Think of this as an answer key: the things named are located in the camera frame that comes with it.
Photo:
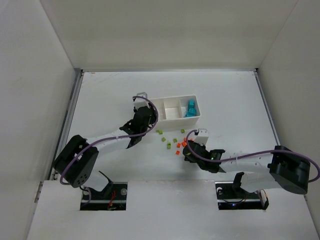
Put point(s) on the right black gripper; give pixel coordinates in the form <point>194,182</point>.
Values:
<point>189,152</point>

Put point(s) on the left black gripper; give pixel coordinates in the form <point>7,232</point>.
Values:
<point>149,113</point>

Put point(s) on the large blue lego brick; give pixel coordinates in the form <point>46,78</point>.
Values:
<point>191,112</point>

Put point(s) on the blue lego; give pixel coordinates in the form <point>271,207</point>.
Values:
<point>191,104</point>

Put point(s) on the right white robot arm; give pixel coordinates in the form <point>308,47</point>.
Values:
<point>270,169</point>

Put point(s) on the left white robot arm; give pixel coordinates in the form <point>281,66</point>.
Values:
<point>77,159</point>

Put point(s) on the white three-compartment sorting tray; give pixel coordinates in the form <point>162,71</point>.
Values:
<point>173,110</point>

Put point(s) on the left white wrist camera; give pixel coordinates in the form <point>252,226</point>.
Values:
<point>139,100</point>

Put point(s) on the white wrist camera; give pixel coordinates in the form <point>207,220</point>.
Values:
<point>201,136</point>
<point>139,100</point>

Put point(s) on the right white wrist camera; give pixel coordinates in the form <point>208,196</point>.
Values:
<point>201,136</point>

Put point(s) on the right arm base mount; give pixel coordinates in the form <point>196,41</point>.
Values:
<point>230,196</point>

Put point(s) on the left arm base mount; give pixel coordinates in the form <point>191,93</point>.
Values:
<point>114,200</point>

